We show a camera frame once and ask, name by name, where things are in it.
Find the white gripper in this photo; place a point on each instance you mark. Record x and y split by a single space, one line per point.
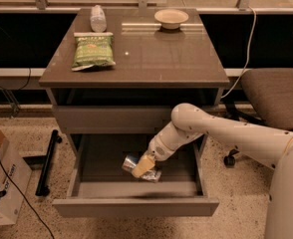
158 147

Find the crushed redbull can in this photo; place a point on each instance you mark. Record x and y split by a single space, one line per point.
151 175

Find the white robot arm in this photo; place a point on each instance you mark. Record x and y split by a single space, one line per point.
188 122

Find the closed grey upper drawer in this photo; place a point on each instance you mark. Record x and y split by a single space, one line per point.
109 119

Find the open grey middle drawer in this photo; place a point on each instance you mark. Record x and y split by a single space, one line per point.
99 186

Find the grey drawer cabinet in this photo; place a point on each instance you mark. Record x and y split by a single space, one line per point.
154 67

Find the black metal bar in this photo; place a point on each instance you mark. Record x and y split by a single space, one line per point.
42 188

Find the green chip bag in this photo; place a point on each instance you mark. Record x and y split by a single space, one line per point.
93 50

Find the beige paper bowl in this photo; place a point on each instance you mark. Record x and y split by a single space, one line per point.
171 18

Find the clear plastic water bottle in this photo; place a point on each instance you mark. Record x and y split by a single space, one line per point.
98 19

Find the white cardboard box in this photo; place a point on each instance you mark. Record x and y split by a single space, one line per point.
14 177

